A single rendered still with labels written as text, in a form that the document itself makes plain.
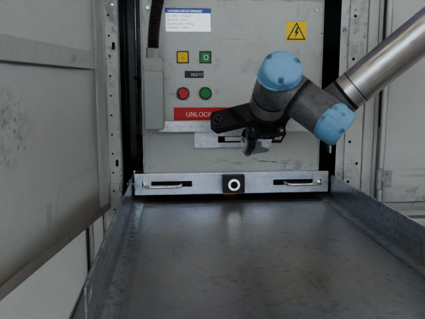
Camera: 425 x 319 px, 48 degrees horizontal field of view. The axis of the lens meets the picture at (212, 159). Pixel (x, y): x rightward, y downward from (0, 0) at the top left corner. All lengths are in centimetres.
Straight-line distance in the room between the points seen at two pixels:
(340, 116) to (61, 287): 87
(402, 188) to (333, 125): 58
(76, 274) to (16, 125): 58
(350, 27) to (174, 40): 46
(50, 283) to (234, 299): 73
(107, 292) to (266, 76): 44
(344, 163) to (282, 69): 55
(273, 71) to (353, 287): 38
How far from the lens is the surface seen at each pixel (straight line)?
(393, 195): 140
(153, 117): 119
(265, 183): 134
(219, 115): 104
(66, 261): 134
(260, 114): 95
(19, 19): 92
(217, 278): 81
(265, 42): 132
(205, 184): 131
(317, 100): 87
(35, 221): 96
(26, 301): 141
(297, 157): 136
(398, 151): 139
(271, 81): 85
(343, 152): 136
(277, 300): 74
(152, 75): 118
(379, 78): 99
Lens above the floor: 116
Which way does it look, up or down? 9 degrees down
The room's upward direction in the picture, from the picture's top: straight up
